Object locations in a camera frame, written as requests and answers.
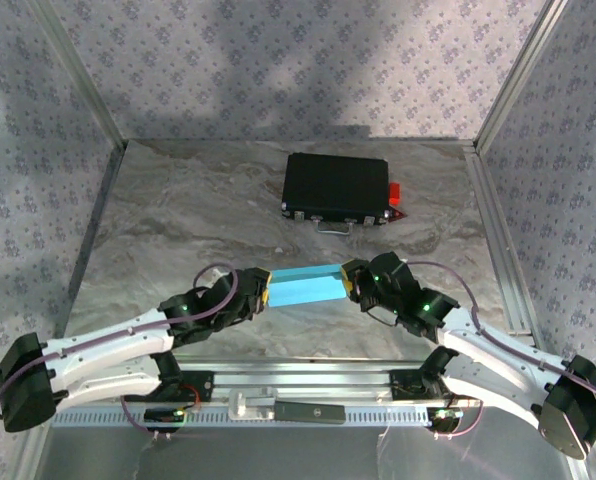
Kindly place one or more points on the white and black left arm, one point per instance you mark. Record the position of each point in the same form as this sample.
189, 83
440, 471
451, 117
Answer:
108, 345

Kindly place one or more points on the triangular all-in plaque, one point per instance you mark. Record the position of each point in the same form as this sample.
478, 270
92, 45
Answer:
397, 215

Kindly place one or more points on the dark grey flat bar device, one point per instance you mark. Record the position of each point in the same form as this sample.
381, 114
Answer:
308, 413

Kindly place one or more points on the small black circuit board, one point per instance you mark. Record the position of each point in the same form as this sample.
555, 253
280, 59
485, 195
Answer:
445, 420
163, 419

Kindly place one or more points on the black hard case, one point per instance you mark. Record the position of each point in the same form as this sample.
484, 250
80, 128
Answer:
335, 185

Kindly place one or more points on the blue and white paper box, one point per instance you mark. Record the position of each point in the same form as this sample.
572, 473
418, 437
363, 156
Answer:
305, 292

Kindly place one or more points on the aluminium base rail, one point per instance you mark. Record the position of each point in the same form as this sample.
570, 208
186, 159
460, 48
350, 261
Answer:
303, 380

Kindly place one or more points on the aluminium side rail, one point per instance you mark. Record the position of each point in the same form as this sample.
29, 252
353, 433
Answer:
503, 250
95, 220

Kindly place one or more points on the metal sheet panel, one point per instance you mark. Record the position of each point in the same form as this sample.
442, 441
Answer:
278, 455

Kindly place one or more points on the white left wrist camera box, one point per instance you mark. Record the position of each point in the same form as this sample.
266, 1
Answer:
220, 272

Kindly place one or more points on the red translucent block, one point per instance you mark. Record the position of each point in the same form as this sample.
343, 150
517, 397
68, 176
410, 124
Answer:
394, 194

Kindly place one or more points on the aluminium frame post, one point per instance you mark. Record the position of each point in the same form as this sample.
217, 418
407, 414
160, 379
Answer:
523, 70
78, 75

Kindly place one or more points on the white plastic bracket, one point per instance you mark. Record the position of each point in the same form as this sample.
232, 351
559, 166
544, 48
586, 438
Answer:
248, 405

